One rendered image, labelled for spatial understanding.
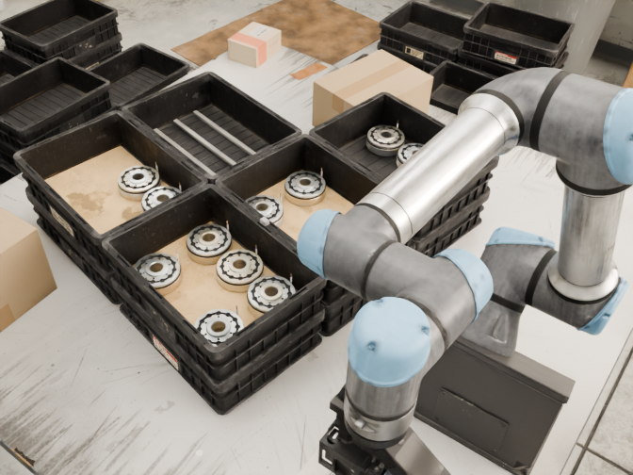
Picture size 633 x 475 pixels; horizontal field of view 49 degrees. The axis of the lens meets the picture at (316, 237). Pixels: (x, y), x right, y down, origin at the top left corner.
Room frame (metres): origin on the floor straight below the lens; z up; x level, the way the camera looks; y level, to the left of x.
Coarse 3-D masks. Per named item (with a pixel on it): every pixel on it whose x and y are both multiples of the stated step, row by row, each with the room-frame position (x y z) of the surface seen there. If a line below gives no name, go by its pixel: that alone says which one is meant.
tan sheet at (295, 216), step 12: (264, 192) 1.33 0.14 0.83; (276, 192) 1.33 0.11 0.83; (288, 204) 1.29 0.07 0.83; (324, 204) 1.29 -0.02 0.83; (336, 204) 1.30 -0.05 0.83; (348, 204) 1.30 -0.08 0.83; (288, 216) 1.24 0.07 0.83; (300, 216) 1.24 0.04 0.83; (288, 228) 1.20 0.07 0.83; (300, 228) 1.20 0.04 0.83
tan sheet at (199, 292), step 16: (176, 240) 1.14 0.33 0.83; (192, 272) 1.04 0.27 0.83; (208, 272) 1.04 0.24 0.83; (272, 272) 1.05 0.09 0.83; (176, 288) 0.99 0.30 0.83; (192, 288) 1.00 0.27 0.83; (208, 288) 1.00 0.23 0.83; (224, 288) 1.00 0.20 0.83; (176, 304) 0.95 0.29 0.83; (192, 304) 0.95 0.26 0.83; (208, 304) 0.95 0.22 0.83; (224, 304) 0.95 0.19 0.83; (240, 304) 0.96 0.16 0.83; (192, 320) 0.91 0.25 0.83
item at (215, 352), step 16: (192, 192) 1.20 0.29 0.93; (224, 192) 1.20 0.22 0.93; (160, 208) 1.14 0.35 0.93; (240, 208) 1.15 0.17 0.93; (256, 224) 1.10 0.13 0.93; (112, 240) 1.04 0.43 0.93; (112, 256) 0.99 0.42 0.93; (128, 272) 0.95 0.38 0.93; (144, 288) 0.91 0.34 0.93; (304, 288) 0.92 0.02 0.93; (320, 288) 0.94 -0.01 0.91; (160, 304) 0.87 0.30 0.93; (288, 304) 0.88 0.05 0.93; (176, 320) 0.83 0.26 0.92; (256, 320) 0.83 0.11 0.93; (272, 320) 0.85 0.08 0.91; (192, 336) 0.79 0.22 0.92; (240, 336) 0.79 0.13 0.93; (208, 352) 0.76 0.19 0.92; (224, 352) 0.77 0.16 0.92
